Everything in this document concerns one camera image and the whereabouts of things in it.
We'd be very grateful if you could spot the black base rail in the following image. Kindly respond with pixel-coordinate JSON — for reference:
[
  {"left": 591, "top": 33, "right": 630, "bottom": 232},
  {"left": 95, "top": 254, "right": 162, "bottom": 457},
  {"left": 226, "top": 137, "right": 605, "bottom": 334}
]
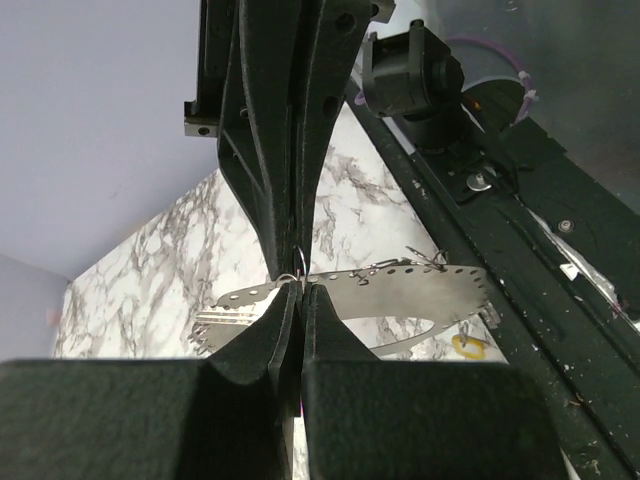
[{"left": 347, "top": 79, "right": 639, "bottom": 479}]

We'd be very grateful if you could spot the yellow key tag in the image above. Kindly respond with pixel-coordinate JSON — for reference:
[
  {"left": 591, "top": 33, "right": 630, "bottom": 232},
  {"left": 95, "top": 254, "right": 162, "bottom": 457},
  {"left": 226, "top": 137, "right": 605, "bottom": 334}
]
[{"left": 451, "top": 334, "right": 489, "bottom": 361}]

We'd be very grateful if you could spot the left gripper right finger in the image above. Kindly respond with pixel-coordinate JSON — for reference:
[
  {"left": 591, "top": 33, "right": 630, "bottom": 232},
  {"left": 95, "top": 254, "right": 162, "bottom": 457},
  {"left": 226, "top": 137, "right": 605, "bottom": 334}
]
[{"left": 302, "top": 286, "right": 568, "bottom": 479}]

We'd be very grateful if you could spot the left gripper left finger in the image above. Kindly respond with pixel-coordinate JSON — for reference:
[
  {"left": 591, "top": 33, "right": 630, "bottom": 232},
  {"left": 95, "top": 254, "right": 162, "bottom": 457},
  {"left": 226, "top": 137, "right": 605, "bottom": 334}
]
[{"left": 1, "top": 283, "right": 302, "bottom": 479}]

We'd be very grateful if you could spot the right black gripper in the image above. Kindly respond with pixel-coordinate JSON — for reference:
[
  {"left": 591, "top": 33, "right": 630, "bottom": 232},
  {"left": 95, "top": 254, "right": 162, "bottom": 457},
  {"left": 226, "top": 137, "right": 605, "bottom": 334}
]
[{"left": 184, "top": 0, "right": 372, "bottom": 278}]

